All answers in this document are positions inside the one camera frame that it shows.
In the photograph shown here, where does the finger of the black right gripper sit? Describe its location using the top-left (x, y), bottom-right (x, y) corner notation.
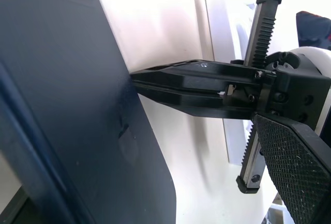
top-left (130, 58), bottom-right (262, 93)
top-left (133, 83), bottom-right (257, 120)

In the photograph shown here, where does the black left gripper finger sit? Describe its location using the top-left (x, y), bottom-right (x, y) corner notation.
top-left (252, 113), bottom-right (331, 224)

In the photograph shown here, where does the dark blue plastic tray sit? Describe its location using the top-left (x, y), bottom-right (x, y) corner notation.
top-left (0, 0), bottom-right (178, 224)

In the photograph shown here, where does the white phone box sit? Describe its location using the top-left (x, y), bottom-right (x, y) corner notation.
top-left (203, 0), bottom-right (259, 167)

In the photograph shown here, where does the dark object with red trim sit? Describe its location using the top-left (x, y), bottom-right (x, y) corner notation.
top-left (295, 10), bottom-right (331, 49)

